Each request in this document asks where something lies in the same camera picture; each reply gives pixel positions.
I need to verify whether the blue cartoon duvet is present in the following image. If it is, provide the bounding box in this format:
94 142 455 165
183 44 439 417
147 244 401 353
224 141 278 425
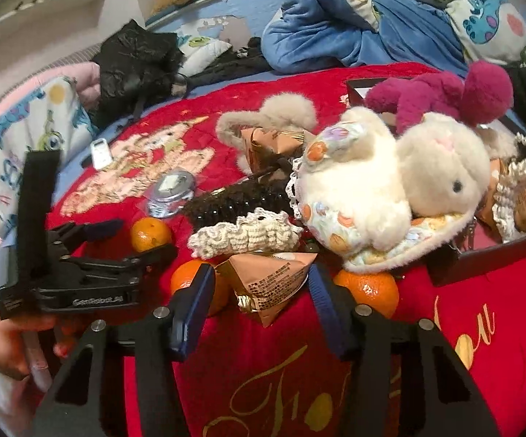
258 0 526 78

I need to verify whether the magenta plush toy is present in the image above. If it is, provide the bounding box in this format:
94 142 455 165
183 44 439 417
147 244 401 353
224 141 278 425
365 60 515 135

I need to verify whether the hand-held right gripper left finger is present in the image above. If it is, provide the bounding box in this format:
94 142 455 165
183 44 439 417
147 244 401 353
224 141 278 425
31 263 217 437

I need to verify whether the white cartoon blanket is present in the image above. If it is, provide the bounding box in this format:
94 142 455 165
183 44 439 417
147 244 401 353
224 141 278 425
0 75 99 237

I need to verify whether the cream crocheted scrunchie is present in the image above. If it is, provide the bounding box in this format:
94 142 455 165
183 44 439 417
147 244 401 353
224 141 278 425
490 158 526 243
187 208 302 259

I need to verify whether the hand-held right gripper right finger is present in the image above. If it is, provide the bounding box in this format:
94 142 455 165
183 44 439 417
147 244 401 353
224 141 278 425
307 264 500 437

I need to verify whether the white shelf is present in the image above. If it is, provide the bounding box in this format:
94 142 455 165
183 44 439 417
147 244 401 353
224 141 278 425
0 0 110 55

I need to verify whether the dark garment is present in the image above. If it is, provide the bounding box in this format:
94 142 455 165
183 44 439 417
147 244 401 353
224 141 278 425
185 39 275 91

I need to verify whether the small white bottle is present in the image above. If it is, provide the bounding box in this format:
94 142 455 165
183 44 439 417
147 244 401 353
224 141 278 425
89 138 110 169

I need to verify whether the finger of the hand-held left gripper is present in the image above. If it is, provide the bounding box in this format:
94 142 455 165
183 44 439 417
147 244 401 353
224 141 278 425
63 243 178 284
47 219 125 256

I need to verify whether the white rabbit plush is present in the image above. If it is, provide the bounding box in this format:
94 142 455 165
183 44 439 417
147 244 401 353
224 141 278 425
285 107 493 275

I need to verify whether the person's left hand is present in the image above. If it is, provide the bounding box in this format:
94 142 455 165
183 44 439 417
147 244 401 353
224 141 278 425
0 314 84 381

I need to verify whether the black plastic bag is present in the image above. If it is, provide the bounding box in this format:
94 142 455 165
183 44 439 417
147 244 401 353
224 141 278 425
92 20 187 128

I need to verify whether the black hair comb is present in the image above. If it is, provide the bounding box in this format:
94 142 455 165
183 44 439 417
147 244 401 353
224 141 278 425
181 177 293 233

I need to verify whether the red printed blanket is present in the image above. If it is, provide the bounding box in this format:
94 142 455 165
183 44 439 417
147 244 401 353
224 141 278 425
47 61 526 437

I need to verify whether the small plastic bag with metal parts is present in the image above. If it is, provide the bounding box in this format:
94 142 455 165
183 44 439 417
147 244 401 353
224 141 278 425
146 169 198 218

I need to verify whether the rose gold pyramid packet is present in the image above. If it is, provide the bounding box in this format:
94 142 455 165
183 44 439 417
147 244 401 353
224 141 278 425
217 250 319 328
474 159 526 237
239 126 316 176

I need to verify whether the cartoon printed pillow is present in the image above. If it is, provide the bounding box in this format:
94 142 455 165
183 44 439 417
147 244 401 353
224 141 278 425
174 23 233 78

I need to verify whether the mandarin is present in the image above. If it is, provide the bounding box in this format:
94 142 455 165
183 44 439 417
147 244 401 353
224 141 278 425
333 269 400 320
170 259 233 318
130 217 173 253

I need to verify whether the pink cloth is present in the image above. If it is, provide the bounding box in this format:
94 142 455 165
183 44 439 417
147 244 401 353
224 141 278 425
0 61 103 146

